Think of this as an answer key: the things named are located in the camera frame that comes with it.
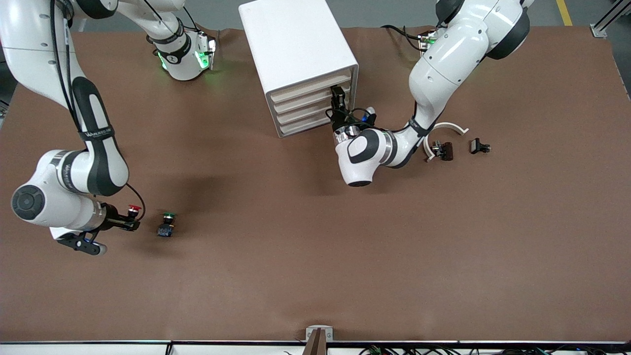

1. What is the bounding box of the cream cabinet drawer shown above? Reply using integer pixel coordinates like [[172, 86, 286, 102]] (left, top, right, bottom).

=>
[[270, 69, 352, 104], [273, 86, 352, 115], [276, 99, 346, 126], [279, 114, 336, 137]]

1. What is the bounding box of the green push button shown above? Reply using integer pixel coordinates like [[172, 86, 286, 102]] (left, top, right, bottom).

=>
[[157, 212, 179, 238]]

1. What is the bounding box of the white drawer cabinet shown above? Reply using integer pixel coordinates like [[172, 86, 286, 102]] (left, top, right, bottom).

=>
[[239, 0, 359, 139]]

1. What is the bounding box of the small brown component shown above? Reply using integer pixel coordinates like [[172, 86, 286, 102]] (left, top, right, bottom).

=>
[[431, 141, 454, 162]]

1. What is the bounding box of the brown table cover sheet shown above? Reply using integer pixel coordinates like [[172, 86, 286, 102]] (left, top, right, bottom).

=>
[[0, 26, 631, 343]]

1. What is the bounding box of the black base cable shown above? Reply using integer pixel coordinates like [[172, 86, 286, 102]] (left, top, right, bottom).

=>
[[381, 24, 425, 53]]

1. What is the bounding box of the white curved plastic ring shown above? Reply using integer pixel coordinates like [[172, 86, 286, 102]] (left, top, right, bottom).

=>
[[424, 122, 469, 163]]

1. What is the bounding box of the white table edge rail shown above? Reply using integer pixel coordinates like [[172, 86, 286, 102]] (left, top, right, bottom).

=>
[[0, 340, 631, 355]]

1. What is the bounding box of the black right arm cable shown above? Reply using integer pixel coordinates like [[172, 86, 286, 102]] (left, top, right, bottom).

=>
[[49, 0, 146, 220]]

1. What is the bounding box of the grey metal bracket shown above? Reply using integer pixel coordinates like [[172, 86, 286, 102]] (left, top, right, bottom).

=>
[[306, 325, 334, 342]]

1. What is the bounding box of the brown post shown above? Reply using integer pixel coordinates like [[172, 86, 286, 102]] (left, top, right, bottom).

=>
[[302, 329, 328, 355]]

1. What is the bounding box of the bundle of cables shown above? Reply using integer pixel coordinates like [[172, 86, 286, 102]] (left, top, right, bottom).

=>
[[360, 345, 631, 355]]

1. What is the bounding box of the aluminium frame profile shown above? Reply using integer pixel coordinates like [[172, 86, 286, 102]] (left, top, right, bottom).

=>
[[592, 0, 631, 37]]

